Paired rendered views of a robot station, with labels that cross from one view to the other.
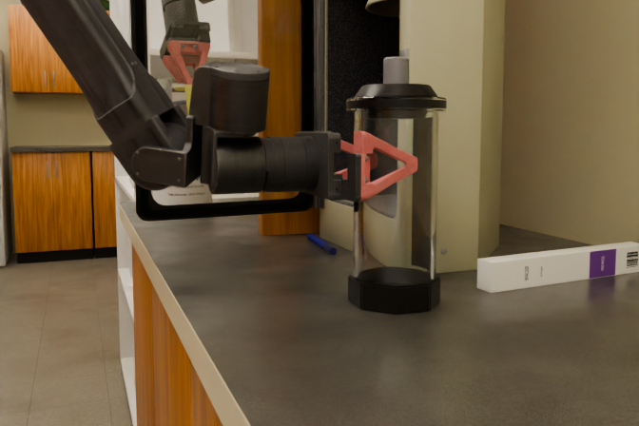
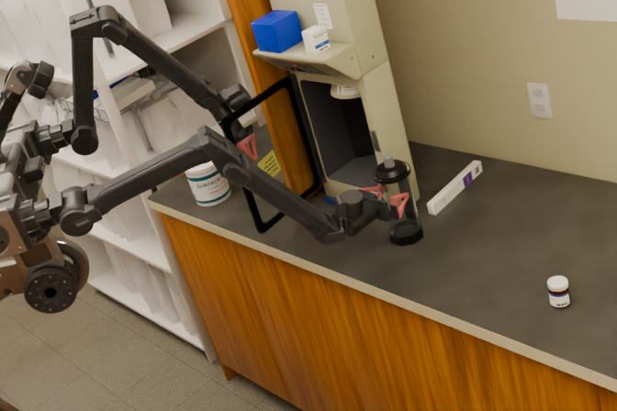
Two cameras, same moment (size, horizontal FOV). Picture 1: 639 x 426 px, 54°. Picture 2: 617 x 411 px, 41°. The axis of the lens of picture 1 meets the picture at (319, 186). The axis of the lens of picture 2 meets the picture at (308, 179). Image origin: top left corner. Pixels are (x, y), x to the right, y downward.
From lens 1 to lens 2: 180 cm
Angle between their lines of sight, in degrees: 26
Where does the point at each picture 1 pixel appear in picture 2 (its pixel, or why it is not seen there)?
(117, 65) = (313, 213)
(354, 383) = (429, 280)
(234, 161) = (358, 225)
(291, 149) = (370, 211)
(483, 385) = (461, 265)
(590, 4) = (423, 33)
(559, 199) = (430, 125)
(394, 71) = (389, 163)
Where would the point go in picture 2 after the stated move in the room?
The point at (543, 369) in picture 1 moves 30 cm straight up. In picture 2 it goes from (472, 251) to (453, 157)
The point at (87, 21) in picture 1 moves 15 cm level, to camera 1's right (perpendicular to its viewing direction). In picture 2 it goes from (300, 205) to (352, 183)
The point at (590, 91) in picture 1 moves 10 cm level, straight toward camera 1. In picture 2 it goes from (433, 75) to (437, 87)
